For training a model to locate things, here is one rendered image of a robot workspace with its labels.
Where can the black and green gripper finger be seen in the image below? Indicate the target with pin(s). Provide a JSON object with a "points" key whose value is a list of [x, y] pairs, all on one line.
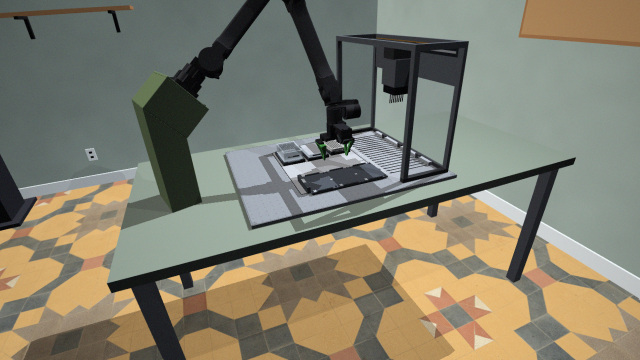
{"points": [[347, 149], [322, 148]]}

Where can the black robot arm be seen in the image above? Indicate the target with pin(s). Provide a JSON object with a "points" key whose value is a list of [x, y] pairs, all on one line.
{"points": [[210, 63]]}

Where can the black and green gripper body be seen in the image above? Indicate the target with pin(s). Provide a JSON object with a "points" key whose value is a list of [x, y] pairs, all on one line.
{"points": [[324, 137]]}

